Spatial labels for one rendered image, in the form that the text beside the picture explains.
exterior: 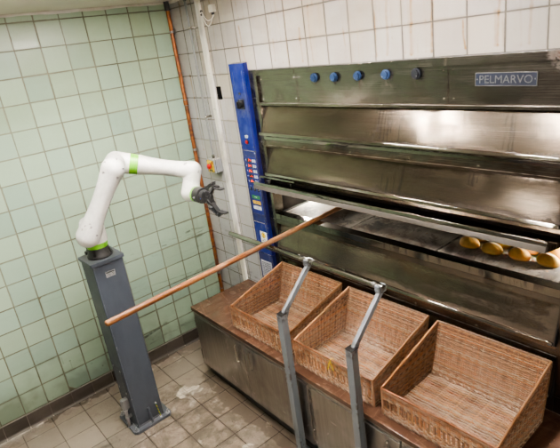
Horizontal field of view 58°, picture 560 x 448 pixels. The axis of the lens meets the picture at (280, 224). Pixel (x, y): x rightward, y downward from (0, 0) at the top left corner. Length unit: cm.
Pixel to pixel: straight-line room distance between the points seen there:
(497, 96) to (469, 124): 16
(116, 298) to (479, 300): 203
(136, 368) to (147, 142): 157
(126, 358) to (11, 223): 112
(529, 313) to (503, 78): 99
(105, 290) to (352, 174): 158
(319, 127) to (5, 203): 199
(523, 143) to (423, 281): 89
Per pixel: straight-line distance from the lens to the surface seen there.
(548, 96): 211
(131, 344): 336
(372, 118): 257
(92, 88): 365
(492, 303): 250
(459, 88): 227
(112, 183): 282
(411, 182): 249
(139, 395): 354
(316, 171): 291
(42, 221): 362
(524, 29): 211
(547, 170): 216
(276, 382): 308
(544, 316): 241
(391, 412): 248
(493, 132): 221
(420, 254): 260
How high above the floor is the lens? 227
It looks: 20 degrees down
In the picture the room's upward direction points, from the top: 8 degrees counter-clockwise
